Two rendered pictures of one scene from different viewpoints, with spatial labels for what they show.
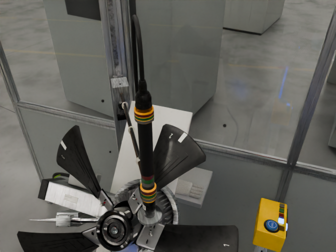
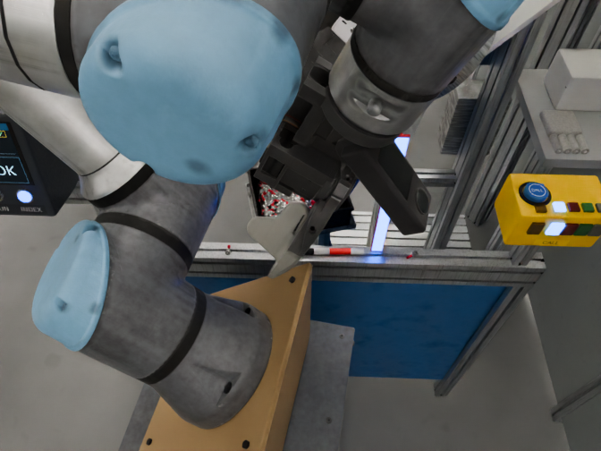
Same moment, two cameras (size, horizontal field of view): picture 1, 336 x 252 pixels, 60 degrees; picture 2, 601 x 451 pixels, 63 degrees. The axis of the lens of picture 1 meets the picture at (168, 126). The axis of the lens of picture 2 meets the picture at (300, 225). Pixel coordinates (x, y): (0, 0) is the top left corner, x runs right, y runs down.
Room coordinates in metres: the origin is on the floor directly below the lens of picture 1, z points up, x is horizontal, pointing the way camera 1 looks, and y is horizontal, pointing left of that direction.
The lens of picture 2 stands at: (0.08, -0.77, 1.73)
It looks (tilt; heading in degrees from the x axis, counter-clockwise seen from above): 54 degrees down; 72
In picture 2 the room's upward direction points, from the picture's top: straight up
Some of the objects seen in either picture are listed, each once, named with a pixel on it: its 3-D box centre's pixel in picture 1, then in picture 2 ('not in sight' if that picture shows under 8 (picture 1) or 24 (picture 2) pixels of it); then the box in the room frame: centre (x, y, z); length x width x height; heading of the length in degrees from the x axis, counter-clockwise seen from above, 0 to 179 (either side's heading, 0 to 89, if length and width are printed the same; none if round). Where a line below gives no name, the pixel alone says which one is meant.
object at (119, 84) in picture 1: (120, 88); not in sight; (1.14, 0.21, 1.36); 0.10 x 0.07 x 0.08; 15
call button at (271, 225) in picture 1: (271, 225); (535, 192); (0.64, -0.37, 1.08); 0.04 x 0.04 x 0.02
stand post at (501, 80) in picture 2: not in sight; (462, 175); (0.90, 0.06, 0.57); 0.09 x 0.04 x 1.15; 70
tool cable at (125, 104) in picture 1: (127, 76); not in sight; (0.80, 0.12, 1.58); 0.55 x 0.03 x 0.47; 15
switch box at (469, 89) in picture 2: not in sight; (471, 118); (0.93, 0.15, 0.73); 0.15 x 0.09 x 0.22; 160
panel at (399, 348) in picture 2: not in sight; (322, 333); (0.32, -0.25, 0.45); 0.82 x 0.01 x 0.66; 160
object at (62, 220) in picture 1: (65, 220); not in sight; (0.66, 0.37, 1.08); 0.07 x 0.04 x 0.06; 80
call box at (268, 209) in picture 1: (269, 224); (548, 212); (0.69, -0.39, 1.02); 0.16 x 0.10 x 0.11; 160
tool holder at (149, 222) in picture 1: (148, 202); not in sight; (0.54, 0.05, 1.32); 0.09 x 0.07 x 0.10; 15
